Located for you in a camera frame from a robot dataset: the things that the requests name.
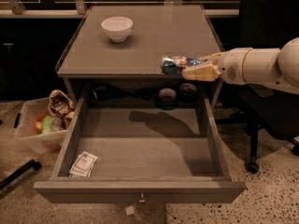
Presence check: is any green fruit toy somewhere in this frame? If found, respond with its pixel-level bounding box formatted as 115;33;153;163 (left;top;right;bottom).
40;116;52;133

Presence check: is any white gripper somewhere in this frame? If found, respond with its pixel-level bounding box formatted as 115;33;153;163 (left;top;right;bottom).
182;48;251;85

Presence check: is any stack of white cards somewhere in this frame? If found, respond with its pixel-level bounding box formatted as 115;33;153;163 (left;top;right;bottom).
69;151;98;177

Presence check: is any crushed redbull can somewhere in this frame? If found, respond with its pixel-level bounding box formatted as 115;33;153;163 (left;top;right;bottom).
161;56;202;77

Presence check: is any black office chair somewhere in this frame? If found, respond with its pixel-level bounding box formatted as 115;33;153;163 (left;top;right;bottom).
219;0;299;174

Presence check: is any dark tape roll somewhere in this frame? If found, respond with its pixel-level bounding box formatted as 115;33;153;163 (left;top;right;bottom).
179;83;198;103
155;88;179;110

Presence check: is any black cable bundle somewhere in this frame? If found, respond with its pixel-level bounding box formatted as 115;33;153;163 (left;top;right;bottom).
92;83;157;101

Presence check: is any grey drawer cabinet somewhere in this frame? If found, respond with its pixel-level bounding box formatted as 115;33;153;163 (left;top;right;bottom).
57;5;223;107

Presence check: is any dark tape roll back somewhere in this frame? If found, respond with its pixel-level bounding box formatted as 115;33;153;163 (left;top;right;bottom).
179;83;198;103

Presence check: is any dark tape roll front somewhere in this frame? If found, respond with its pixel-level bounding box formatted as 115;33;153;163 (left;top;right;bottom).
155;88;179;110

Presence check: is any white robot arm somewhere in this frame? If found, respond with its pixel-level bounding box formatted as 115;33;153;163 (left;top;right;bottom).
182;38;299;94

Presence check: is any white ceramic bowl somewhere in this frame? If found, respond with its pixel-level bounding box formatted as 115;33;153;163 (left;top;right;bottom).
101;17;133;42

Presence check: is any black tripod leg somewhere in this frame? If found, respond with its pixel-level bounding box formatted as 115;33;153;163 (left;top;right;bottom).
0;160;42;190

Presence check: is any orange fruit toy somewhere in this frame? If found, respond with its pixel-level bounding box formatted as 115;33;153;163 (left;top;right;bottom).
34;113;47;133

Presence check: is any clear plastic storage bin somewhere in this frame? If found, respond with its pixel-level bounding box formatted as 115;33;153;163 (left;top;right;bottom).
15;97;66;153

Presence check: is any drawer key with tag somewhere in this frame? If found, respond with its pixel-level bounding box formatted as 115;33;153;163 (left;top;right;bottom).
125;193;147;216

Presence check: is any open grey top drawer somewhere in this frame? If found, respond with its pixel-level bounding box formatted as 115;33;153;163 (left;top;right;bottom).
34;88;246;203

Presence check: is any patterned snack bag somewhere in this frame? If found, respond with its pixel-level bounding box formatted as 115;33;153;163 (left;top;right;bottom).
48;90;75;118

